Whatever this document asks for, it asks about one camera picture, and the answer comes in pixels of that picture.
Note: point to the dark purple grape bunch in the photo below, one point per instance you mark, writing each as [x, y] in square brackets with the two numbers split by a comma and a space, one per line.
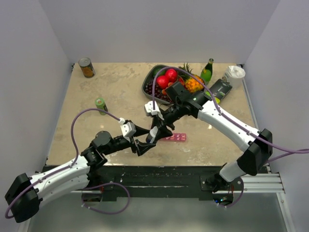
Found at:
[158, 95]

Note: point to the grey fruit tray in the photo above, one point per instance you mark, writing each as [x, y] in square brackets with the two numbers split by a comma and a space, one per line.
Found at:
[150, 77]

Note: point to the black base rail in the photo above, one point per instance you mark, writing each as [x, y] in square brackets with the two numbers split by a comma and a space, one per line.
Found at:
[194, 182]

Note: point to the pink weekly pill organizer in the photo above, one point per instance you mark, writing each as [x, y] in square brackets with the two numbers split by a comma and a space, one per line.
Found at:
[176, 137]

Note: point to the orange label tin can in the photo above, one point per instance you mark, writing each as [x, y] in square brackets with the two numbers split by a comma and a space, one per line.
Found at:
[86, 67]

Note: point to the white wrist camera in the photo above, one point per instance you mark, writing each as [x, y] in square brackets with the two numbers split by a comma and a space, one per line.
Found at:
[128, 128]
[151, 108]

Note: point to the green glass bottle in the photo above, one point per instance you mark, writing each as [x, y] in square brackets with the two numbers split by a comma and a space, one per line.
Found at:
[206, 73]

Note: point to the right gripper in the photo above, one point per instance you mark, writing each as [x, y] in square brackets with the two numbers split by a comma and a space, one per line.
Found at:
[163, 131]

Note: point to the white pill bottle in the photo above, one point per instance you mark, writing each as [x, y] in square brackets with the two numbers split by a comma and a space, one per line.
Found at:
[152, 135]

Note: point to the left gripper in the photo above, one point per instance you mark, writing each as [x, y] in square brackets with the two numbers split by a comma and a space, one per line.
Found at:
[142, 148]

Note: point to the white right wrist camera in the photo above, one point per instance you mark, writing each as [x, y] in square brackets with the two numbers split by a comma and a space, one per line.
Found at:
[151, 108]

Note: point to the green lime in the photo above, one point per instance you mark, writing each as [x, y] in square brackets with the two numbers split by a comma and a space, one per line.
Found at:
[158, 71]

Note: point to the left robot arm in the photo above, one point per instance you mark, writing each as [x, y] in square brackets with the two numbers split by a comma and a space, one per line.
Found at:
[27, 194]

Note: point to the red apple upper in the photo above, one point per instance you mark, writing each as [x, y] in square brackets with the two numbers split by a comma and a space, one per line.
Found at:
[172, 75]

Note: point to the black green razor box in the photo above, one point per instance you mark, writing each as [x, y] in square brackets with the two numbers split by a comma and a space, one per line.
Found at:
[220, 89]

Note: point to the small green can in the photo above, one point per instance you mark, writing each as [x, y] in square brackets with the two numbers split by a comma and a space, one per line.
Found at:
[100, 104]

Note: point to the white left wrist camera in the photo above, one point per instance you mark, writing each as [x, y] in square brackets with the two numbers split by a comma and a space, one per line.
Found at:
[128, 128]

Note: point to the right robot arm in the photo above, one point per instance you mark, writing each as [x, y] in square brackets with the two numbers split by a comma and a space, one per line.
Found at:
[254, 144]

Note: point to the orange artificial pineapple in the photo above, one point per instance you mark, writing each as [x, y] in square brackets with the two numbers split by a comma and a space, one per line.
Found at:
[191, 84]

